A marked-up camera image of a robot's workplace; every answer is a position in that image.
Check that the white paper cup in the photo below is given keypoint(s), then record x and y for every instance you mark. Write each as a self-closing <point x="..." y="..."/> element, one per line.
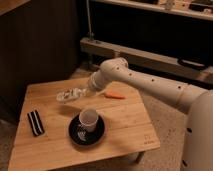
<point x="88" y="118"/>

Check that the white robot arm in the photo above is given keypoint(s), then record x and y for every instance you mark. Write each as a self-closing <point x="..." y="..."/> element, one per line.
<point x="192" y="100"/>

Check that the black white striped case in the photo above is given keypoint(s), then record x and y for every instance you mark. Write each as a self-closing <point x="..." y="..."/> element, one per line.
<point x="35" y="123"/>

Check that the wooden low table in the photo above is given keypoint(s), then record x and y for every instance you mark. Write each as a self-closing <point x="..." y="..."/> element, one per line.
<point x="53" y="135"/>

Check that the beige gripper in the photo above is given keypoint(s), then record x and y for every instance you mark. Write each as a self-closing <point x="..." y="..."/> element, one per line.
<point x="83" y="92"/>

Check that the wooden bench shelf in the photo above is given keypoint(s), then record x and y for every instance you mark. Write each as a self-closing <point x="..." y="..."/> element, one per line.
<point x="178" y="67"/>

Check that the black round plate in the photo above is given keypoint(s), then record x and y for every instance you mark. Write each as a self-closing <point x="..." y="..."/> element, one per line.
<point x="80" y="136"/>

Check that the orange carrot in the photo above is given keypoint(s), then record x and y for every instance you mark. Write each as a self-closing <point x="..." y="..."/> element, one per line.
<point x="113" y="95"/>

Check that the metal pole stand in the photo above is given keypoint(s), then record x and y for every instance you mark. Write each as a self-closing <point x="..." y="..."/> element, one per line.
<point x="90" y="33"/>

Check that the white labelled bottle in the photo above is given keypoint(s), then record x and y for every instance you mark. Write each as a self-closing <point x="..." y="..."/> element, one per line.
<point x="69" y="95"/>

